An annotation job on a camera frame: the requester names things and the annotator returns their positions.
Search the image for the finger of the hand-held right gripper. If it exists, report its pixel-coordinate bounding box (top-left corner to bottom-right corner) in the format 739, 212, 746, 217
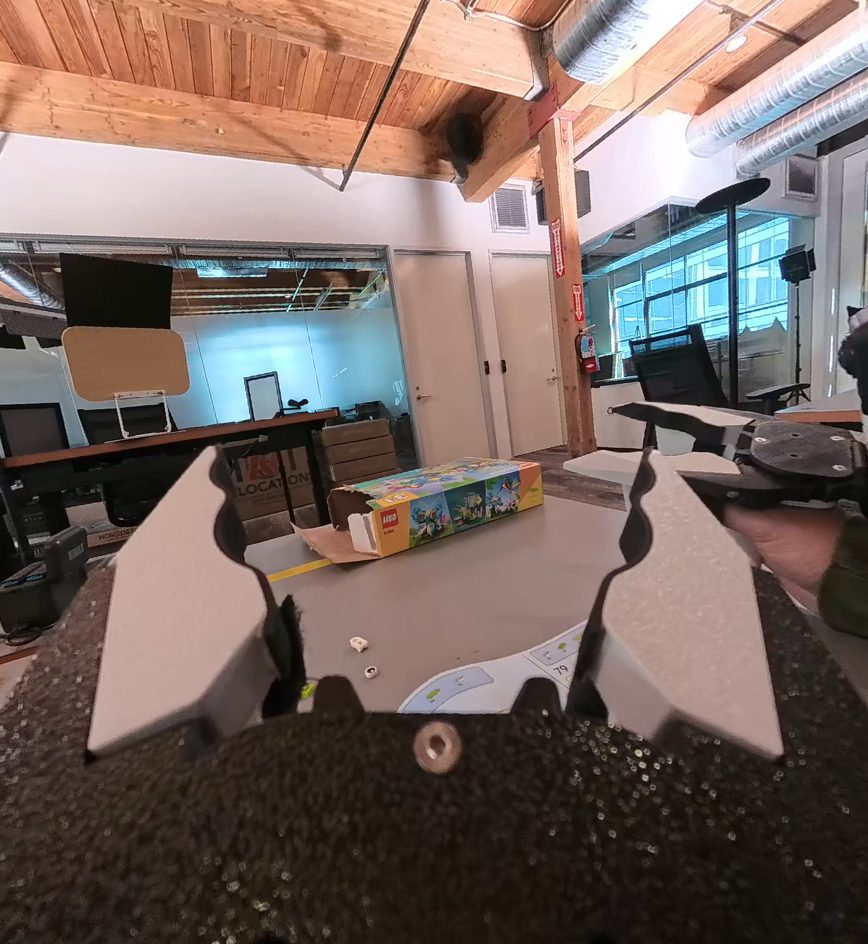
608, 400, 757, 445
563, 448, 739, 488

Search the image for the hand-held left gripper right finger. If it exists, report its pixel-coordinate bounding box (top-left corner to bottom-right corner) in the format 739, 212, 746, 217
565, 448, 786, 762

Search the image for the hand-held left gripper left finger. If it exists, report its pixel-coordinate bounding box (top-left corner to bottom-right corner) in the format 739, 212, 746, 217
86, 444, 308, 764

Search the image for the colourful cardboard lego box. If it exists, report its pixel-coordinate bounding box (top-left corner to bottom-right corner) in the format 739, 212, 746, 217
291, 457, 544, 568

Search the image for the lego instruction booklet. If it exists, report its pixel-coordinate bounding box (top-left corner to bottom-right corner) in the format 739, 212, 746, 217
397, 619, 591, 715

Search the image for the person's right hand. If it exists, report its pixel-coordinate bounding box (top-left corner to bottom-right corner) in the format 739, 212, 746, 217
721, 503, 848, 615

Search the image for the wooden-edged grey desk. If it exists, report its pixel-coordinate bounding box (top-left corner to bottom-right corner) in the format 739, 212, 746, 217
773, 386, 867, 434

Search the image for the black mesh office chair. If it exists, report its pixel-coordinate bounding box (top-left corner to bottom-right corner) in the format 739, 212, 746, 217
629, 323, 812, 426

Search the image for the black floor lamp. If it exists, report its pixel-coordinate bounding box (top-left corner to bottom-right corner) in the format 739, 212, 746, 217
695, 177, 773, 412

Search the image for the white door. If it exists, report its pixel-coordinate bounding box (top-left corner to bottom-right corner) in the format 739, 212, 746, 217
392, 249, 493, 469
488, 250, 565, 458

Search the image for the black tool case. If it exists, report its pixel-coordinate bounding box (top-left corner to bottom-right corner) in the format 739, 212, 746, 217
0, 525, 90, 637

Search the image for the cardboard box with red print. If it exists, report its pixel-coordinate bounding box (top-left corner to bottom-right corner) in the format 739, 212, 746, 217
229, 444, 318, 526

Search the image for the black light on stand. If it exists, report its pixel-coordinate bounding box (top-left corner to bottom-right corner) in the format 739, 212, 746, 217
778, 245, 818, 401

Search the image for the long wooden-top desk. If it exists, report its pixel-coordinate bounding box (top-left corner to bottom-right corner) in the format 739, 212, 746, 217
0, 408, 341, 563

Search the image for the wooden pillar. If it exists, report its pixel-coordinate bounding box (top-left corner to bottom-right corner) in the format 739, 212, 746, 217
536, 118, 599, 460

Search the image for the stack of brown cardboard boxes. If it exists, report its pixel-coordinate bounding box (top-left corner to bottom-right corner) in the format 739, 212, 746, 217
319, 417, 400, 485

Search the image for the dark framed screen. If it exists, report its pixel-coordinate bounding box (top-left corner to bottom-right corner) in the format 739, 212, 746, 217
0, 403, 70, 460

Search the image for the framed whiteboard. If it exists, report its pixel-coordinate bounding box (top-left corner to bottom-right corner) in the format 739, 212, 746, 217
243, 370, 283, 422

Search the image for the tan board on white stand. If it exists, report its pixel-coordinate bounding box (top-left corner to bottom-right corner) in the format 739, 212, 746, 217
60, 326, 190, 442

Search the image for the black flat screen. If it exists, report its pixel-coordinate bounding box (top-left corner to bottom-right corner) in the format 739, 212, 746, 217
59, 252, 175, 331

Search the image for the black ceiling speaker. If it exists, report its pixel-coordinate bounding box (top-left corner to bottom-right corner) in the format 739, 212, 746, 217
444, 113, 484, 169

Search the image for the black ceiling rod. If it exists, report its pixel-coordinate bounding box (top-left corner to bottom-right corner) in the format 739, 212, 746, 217
337, 0, 432, 193

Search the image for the wall air vent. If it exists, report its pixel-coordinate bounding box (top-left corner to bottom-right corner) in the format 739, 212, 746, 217
488, 183, 533, 235

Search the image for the silver ventilation duct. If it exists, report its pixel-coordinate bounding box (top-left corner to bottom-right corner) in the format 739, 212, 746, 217
552, 0, 704, 87
685, 6, 868, 160
734, 72, 868, 179

